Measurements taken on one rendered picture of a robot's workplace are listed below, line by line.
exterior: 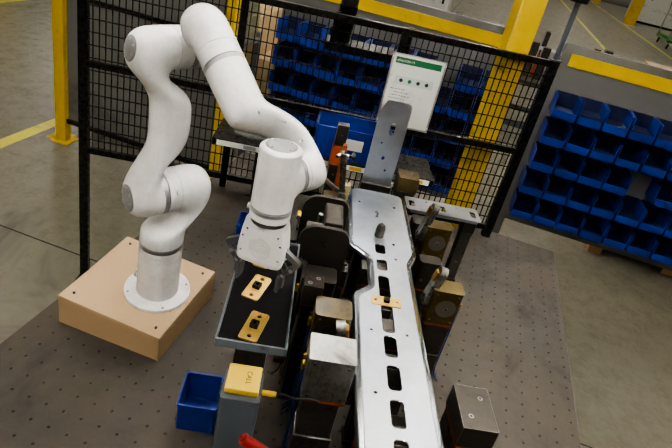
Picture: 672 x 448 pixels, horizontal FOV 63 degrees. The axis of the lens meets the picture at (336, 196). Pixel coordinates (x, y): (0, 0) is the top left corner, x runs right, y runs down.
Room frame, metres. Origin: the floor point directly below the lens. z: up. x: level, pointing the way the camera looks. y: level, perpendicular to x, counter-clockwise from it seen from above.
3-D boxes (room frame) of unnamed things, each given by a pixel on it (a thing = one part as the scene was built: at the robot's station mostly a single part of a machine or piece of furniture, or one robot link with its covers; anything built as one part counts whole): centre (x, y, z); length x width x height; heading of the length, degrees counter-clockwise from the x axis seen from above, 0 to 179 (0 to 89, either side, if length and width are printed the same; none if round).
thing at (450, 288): (1.30, -0.38, 0.87); 0.12 x 0.07 x 0.35; 96
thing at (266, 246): (0.95, 0.12, 1.29); 0.10 x 0.07 x 0.11; 80
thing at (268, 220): (0.95, 0.12, 1.36); 0.09 x 0.08 x 0.03; 80
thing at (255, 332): (0.83, 0.10, 1.17); 0.08 x 0.04 x 0.01; 173
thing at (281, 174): (0.95, 0.12, 1.44); 0.09 x 0.08 x 0.13; 139
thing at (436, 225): (1.65, -0.38, 0.87); 0.12 x 0.07 x 0.35; 96
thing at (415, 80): (2.24, -0.20, 1.30); 0.23 x 0.02 x 0.31; 96
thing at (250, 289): (0.95, 0.12, 1.17); 0.08 x 0.04 x 0.01; 170
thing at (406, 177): (1.97, -0.26, 0.88); 0.08 x 0.08 x 0.36; 6
